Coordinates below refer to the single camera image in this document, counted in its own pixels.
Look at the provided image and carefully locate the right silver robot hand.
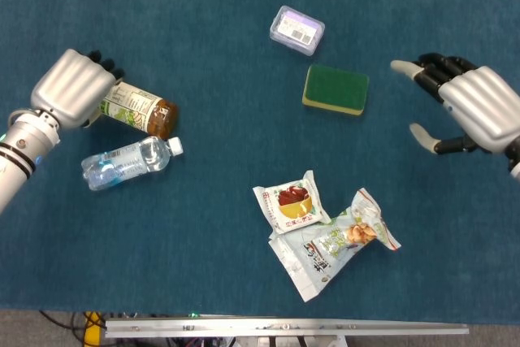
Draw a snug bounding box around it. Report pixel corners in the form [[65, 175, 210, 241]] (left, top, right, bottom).
[[389, 53, 520, 165]]

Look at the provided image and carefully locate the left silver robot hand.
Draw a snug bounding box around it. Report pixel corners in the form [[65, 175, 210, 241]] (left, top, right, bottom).
[[30, 48, 125, 131]]

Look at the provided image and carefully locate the brown tea bottle green label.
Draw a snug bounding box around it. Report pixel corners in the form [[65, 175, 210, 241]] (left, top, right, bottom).
[[97, 80, 180, 141]]

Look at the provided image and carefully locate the clear water bottle white cap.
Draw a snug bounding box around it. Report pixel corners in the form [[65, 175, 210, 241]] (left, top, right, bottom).
[[80, 137, 184, 192]]

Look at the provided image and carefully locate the green and yellow sponge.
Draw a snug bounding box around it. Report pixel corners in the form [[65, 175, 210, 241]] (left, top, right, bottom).
[[301, 63, 371, 117]]

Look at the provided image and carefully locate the clear plastic box with label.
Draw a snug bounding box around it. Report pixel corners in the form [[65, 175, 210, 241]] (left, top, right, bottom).
[[269, 4, 326, 55]]

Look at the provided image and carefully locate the small white snack packet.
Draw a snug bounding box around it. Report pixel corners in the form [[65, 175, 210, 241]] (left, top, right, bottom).
[[252, 170, 332, 236]]

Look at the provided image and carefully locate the large white snack bag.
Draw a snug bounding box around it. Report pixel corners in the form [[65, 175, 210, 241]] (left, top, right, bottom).
[[267, 187, 402, 303]]

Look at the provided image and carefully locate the blue felt table cover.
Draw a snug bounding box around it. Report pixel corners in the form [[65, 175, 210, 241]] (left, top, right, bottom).
[[0, 0, 520, 323]]

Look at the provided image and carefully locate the yellow plastic part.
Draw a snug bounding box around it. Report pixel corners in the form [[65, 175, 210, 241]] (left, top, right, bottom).
[[83, 310, 106, 347]]

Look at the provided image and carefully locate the black floor cable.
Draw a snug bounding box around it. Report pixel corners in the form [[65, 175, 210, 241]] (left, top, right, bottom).
[[38, 310, 106, 347]]

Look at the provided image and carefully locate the aluminium rail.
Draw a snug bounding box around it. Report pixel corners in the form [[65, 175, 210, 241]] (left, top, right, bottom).
[[104, 316, 470, 340]]

